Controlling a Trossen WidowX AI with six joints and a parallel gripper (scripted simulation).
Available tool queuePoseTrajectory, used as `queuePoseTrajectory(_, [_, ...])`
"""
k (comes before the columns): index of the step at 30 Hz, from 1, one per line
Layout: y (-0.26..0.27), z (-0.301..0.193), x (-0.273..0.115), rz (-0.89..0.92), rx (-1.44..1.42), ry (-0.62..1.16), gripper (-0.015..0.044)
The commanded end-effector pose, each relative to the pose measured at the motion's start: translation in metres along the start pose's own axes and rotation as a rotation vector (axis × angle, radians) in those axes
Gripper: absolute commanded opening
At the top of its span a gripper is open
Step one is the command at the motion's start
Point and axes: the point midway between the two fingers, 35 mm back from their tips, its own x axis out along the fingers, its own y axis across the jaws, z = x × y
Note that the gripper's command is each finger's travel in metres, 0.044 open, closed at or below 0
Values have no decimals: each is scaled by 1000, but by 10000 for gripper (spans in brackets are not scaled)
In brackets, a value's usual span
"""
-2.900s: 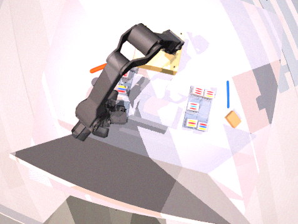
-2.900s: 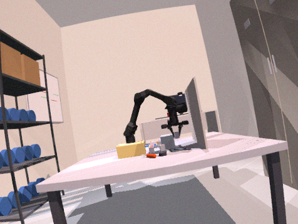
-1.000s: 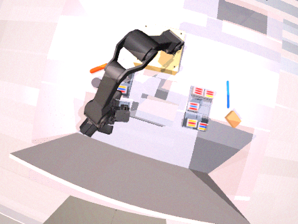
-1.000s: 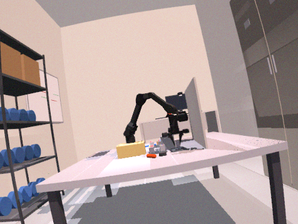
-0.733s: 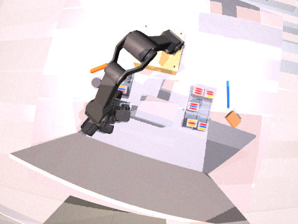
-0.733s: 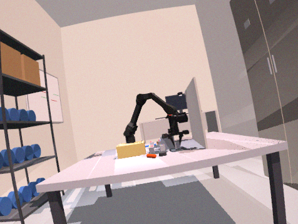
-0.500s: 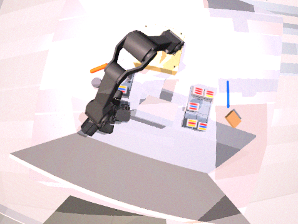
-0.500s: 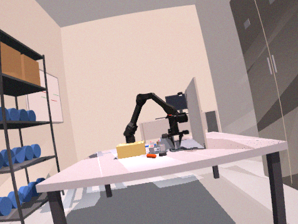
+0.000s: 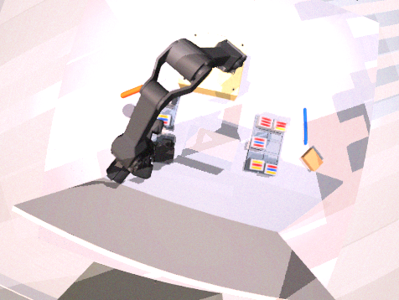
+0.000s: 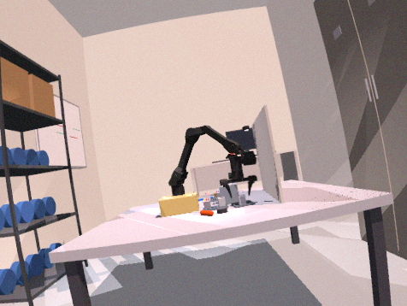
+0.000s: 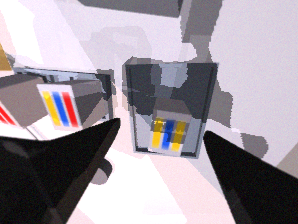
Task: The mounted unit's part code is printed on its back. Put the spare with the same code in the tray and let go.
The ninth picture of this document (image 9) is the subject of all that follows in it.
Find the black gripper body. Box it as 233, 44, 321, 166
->
132, 119, 165, 179

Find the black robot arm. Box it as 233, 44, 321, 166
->
106, 38, 247, 184

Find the orange-handled screwdriver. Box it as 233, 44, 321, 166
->
120, 79, 166, 98

